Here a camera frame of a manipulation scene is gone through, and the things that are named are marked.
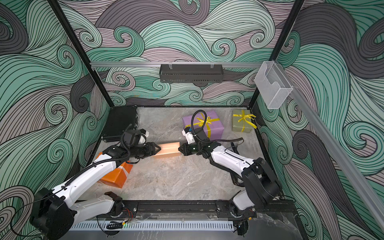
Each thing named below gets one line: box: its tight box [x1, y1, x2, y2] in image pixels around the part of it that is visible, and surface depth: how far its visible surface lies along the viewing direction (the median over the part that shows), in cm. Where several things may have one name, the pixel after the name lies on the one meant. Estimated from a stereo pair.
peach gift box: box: [151, 142, 181, 158], surface depth 83 cm
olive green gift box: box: [231, 109, 253, 134], surface depth 105 cm
